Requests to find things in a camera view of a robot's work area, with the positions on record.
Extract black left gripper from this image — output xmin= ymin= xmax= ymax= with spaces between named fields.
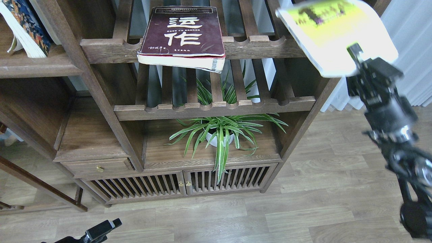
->
xmin=55 ymin=218 xmax=122 ymax=243

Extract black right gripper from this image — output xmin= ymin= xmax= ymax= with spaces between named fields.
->
xmin=347 ymin=43 xmax=418 ymax=144

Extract yellow green cover book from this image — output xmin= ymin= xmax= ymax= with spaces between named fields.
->
xmin=275 ymin=0 xmax=398 ymax=78

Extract colourful 300 paperback book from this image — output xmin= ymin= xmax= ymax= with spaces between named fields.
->
xmin=0 ymin=0 xmax=51 ymax=58

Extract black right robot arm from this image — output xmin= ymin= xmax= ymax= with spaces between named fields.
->
xmin=347 ymin=43 xmax=432 ymax=240

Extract white pleated curtain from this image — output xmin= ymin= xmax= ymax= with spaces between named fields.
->
xmin=320 ymin=0 xmax=432 ymax=112

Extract dark wooden bookshelf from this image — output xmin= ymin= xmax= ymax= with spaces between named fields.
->
xmin=1 ymin=0 xmax=338 ymax=207

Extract white plant pot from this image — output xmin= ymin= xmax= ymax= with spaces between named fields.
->
xmin=206 ymin=132 xmax=234 ymax=148

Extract green spider plant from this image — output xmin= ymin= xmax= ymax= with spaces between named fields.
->
xmin=164 ymin=64 xmax=289 ymax=184

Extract maroon book white characters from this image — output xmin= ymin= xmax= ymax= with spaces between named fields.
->
xmin=137 ymin=6 xmax=225 ymax=74

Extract dark wooden side frame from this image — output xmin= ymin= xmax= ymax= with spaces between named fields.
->
xmin=0 ymin=156 xmax=88 ymax=216

